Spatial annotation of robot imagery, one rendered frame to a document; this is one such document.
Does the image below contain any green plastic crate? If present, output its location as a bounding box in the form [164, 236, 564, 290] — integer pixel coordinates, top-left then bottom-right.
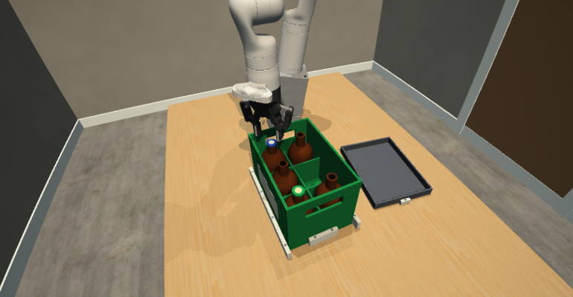
[251, 123, 362, 250]

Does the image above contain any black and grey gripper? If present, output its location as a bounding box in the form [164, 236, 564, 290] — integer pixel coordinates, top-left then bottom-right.
[240, 85, 294, 142]

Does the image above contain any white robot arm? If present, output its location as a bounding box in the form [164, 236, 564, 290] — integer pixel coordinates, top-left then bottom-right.
[228, 0, 316, 103]

